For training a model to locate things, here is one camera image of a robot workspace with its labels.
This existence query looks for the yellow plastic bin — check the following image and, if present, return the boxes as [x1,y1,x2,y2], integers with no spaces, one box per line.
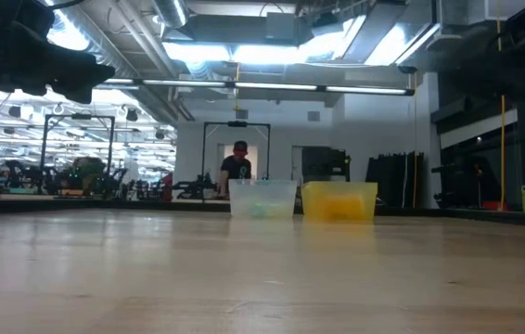
[301,181,379,223]

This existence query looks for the black robot station frame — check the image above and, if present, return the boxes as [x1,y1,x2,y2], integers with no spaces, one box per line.
[200,120,272,201]
[39,112,116,196]

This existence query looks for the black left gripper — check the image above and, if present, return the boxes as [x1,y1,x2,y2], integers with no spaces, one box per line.
[6,0,117,106]

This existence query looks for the silver ventilation duct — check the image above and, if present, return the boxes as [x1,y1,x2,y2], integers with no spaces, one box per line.
[150,0,189,30]

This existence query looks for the yellow hanging cable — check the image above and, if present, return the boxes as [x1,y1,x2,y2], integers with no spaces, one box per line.
[495,17,507,211]

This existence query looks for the black cabinet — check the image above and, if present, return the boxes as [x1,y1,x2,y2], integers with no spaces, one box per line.
[301,146,352,184]

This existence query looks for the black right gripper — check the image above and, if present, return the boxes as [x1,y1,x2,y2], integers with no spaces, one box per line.
[433,41,509,96]

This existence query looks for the clear plastic bin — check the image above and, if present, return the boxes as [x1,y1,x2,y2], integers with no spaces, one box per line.
[227,178,299,220]

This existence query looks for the long ceiling light bar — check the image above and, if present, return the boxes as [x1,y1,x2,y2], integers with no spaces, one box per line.
[97,77,416,97]

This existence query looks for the black curtain panels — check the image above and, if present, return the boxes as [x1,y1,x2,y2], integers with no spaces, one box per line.
[365,150,427,210]

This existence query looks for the person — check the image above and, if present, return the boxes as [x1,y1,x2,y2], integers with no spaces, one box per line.
[217,139,253,200]

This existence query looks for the red box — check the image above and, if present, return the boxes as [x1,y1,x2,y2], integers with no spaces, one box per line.
[481,199,508,212]

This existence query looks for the black aluminium table frame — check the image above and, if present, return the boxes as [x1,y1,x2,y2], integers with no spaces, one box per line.
[0,194,525,229]

